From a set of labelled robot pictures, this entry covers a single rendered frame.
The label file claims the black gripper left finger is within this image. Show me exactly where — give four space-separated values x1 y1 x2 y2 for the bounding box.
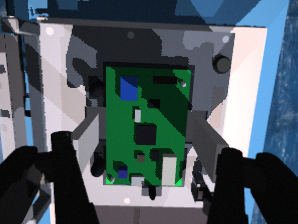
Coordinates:
0 113 100 224

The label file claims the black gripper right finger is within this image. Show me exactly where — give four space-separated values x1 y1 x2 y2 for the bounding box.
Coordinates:
192 117 298 224

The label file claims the green circuit board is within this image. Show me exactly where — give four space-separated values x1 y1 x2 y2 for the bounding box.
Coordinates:
106 66 191 186

